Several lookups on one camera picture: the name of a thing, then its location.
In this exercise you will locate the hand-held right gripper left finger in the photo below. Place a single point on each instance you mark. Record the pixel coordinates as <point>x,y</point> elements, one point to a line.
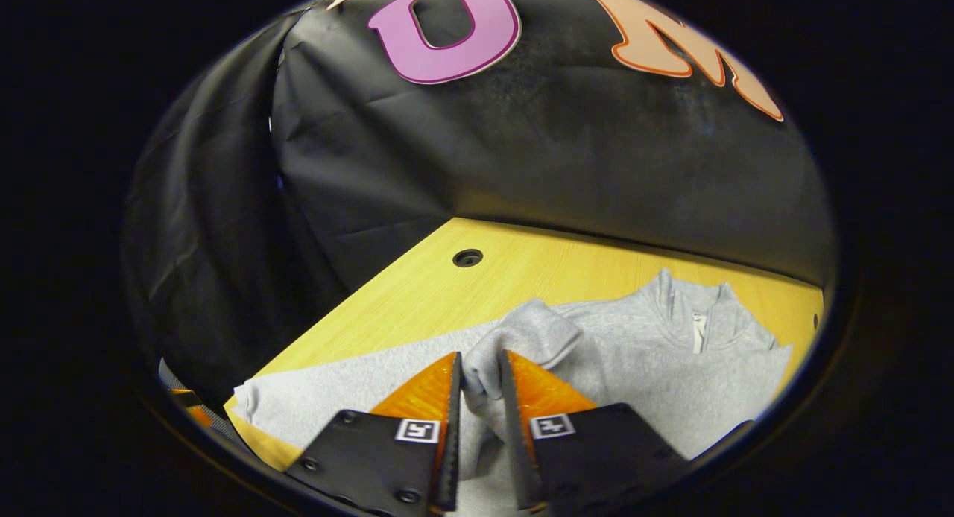
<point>450,442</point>

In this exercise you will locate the grey zip-collar sweatshirt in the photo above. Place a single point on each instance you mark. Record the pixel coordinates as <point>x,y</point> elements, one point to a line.
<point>633,368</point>

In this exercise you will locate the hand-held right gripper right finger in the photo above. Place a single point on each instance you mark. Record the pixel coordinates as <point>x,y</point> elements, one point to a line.
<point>514,442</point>

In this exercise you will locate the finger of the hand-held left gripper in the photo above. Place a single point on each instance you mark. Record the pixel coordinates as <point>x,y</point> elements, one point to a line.
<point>195,411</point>

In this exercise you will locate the black backdrop cloth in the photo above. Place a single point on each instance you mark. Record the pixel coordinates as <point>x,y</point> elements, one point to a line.
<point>566,159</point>

